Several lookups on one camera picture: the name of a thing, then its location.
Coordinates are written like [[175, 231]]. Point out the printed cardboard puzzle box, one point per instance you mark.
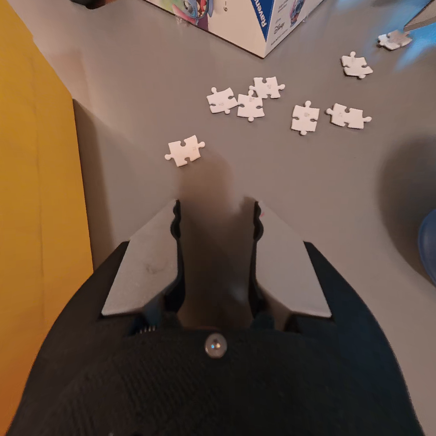
[[238, 27]]

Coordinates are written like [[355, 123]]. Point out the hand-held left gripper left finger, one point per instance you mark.
[[143, 272]]

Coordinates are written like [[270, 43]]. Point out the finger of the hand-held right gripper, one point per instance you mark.
[[425, 20]]

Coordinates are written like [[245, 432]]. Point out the black electronic device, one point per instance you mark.
[[92, 2]]

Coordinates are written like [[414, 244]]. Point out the yellow plastic bin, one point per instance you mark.
[[34, 170]]

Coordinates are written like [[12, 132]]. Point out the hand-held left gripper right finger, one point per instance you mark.
[[293, 276]]

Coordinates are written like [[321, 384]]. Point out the white puzzle pieces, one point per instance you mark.
[[251, 105]]

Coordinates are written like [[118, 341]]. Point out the blue puzzle ball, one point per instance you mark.
[[428, 245]]

